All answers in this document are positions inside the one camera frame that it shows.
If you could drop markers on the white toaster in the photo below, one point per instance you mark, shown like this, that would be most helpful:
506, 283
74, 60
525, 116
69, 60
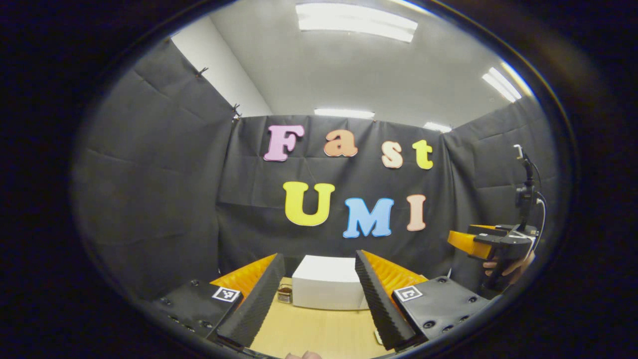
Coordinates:
285, 295

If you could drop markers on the black backdrop cloth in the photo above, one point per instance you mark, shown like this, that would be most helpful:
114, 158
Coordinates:
149, 189

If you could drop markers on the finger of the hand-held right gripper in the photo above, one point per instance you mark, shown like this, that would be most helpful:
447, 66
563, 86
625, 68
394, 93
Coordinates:
463, 242
491, 228

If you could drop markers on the long ceiling light strip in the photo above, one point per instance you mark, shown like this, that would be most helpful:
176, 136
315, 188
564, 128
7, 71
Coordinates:
344, 113

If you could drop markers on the double ceiling light panel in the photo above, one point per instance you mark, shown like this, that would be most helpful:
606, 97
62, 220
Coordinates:
501, 85

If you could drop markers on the small ceiling light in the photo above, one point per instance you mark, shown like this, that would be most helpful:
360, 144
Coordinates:
437, 127

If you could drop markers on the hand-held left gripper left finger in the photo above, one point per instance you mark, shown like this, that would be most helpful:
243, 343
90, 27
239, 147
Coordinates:
256, 309

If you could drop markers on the white microwave oven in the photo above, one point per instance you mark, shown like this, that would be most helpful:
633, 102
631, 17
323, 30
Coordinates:
329, 284

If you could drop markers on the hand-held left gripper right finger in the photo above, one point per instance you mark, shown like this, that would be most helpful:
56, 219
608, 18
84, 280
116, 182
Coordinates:
381, 304

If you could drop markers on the large ceiling light panel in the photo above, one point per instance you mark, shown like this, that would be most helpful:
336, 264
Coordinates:
356, 20

